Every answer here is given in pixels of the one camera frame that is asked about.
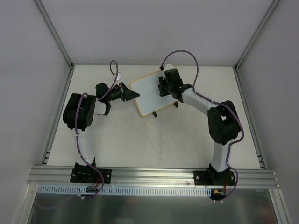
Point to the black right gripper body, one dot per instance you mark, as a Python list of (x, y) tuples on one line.
[(162, 86)]

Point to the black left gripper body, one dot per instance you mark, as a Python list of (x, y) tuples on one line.
[(124, 92)]

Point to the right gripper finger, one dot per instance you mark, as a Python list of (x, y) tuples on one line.
[(161, 93), (161, 82)]

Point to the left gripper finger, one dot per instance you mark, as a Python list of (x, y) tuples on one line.
[(126, 91), (130, 96)]

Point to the yellow framed whiteboard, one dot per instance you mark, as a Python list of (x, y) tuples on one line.
[(149, 99)]

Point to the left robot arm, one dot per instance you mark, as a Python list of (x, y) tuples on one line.
[(78, 116)]

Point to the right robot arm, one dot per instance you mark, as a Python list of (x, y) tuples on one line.
[(223, 126)]

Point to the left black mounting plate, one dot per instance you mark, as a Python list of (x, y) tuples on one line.
[(91, 176)]

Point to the black mounting plate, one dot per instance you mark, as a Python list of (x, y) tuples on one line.
[(214, 178), (91, 176)]

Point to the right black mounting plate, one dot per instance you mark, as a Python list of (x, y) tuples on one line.
[(214, 178)]

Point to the wire easel stand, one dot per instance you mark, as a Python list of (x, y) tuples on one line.
[(155, 113)]

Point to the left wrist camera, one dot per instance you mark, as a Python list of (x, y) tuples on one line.
[(117, 77)]

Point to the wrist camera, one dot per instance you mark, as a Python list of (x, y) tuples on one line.
[(117, 77), (167, 67)]

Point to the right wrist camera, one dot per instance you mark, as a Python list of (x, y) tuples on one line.
[(167, 67)]

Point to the white slotted cable duct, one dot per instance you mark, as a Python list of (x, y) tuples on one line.
[(126, 190)]

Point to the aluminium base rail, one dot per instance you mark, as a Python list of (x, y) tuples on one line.
[(154, 177)]

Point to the left aluminium frame post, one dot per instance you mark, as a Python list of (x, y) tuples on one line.
[(42, 10)]

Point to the aluminium frame post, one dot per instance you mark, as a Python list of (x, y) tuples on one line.
[(268, 13), (42, 10)]

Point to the right aluminium frame post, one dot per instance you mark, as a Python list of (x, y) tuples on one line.
[(268, 13)]

